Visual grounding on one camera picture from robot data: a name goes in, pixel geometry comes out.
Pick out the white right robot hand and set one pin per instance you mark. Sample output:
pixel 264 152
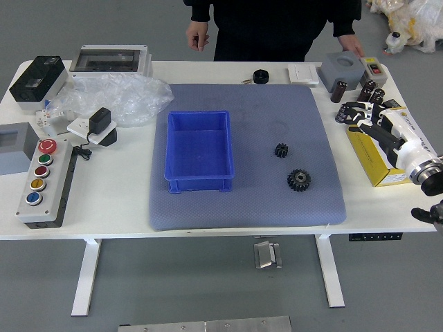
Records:
pixel 403 138

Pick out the person's left hand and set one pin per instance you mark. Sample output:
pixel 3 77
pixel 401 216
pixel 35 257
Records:
pixel 351 45

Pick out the person's right hand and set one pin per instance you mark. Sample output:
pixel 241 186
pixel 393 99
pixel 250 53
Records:
pixel 195 34

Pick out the big black gear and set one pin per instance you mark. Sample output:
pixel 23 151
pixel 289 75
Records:
pixel 298 180

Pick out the small black gear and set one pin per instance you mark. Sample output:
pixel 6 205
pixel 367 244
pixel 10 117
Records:
pixel 282 150

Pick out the grey box with round hole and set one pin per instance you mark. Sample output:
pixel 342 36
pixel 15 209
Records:
pixel 341 72

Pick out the grey clear-lid distribution box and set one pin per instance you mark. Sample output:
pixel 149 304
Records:
pixel 104 58

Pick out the blue plastic box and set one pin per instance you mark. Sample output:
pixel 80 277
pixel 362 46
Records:
pixel 199 152

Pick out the grey windowed box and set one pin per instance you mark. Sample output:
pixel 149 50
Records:
pixel 17 155

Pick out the small black module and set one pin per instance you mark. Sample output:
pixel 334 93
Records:
pixel 394 103

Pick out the yellow and white carton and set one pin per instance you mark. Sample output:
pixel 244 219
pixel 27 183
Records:
pixel 370 155

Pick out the black capacitor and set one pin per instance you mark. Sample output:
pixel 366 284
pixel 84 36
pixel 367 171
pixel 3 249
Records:
pixel 340 117

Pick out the person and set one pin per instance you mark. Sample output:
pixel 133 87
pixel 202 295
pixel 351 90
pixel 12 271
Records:
pixel 263 31

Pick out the clear bag with yellow plush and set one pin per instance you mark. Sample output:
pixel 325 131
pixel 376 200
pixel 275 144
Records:
pixel 415 20

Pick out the black round knob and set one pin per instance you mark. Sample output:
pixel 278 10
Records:
pixel 261 76

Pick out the clear plastic bag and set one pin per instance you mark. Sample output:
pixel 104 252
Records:
pixel 131 97

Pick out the black table control panel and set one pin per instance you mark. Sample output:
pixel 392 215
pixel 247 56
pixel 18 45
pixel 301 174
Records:
pixel 375 237

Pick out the black power adapter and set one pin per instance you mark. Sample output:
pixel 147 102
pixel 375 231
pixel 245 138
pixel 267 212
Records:
pixel 100 119

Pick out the white table leg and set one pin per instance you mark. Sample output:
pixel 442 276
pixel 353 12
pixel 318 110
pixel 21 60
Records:
pixel 332 276
pixel 86 276

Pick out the grey-blue mat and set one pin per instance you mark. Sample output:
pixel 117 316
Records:
pixel 259 207

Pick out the white terminal connectors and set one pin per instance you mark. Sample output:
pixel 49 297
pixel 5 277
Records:
pixel 45 115

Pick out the grey five-button control station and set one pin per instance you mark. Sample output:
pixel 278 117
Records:
pixel 38 180

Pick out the grey metal plate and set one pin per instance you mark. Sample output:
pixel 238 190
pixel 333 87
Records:
pixel 207 325

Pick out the grey red-black switch box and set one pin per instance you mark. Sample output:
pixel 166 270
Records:
pixel 375 71

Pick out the white wall switch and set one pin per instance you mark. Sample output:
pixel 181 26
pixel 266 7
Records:
pixel 304 74

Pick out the black and white enclosure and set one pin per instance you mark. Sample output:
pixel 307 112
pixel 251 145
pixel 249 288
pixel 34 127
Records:
pixel 34 83

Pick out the metal bracket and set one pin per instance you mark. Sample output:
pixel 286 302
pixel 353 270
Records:
pixel 264 256

